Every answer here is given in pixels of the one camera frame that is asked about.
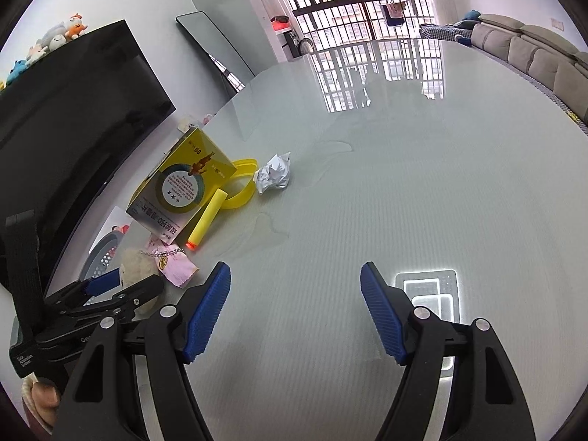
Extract large family photo red shirts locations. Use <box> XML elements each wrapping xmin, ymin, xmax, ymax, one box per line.
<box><xmin>90</xmin><ymin>206</ymin><xmax>133</xmax><ymax>252</ymax></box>

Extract yellow foam dart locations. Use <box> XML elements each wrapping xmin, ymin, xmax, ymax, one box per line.
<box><xmin>185</xmin><ymin>188</ymin><xmax>227</xmax><ymax>251</ymax></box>

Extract white paper ball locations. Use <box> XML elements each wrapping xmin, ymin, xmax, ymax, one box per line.
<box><xmin>253</xmin><ymin>153</ymin><xmax>291</xmax><ymax>194</ymax></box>

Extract large curved black television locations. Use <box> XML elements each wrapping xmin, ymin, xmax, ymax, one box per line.
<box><xmin>1</xmin><ymin>20</ymin><xmax>175</xmax><ymax>288</ymax></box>

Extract pink snack wrapper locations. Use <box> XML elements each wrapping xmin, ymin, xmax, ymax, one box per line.
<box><xmin>146</xmin><ymin>236</ymin><xmax>198</xmax><ymax>288</ymax></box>

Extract barred window grille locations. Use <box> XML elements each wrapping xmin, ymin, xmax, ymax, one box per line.
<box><xmin>284</xmin><ymin>0</ymin><xmax>437</xmax><ymax>49</ymax></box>

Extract yellow square plastic ring lid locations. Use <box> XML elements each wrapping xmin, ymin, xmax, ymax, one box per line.
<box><xmin>221</xmin><ymin>158</ymin><xmax>258</xmax><ymax>210</ymax></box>

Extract beige sloth plush toy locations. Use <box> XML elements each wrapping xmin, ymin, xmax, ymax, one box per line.
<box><xmin>119</xmin><ymin>247</ymin><xmax>163</xmax><ymax>316</ymax></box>

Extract grey perforated laundry basket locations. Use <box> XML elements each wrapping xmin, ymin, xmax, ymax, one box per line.
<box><xmin>80</xmin><ymin>231</ymin><xmax>123</xmax><ymax>281</ymax></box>

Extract leaning floor mirror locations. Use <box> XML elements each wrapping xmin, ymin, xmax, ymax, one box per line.
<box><xmin>175</xmin><ymin>11</ymin><xmax>255</xmax><ymax>93</ymax></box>

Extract plush toys on television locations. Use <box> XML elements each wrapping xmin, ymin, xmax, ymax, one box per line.
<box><xmin>1</xmin><ymin>13</ymin><xmax>88</xmax><ymax>90</ymax></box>

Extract person's hand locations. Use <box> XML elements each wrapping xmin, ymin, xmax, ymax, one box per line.
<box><xmin>21</xmin><ymin>374</ymin><xmax>61</xmax><ymax>440</ymax></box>

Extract yellow cardboard box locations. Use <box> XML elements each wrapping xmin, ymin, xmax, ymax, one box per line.
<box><xmin>126</xmin><ymin>129</ymin><xmax>236</xmax><ymax>244</ymax></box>

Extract grey sectional sofa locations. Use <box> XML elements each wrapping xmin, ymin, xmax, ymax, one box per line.
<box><xmin>472</xmin><ymin>14</ymin><xmax>587</xmax><ymax>122</ymax></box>

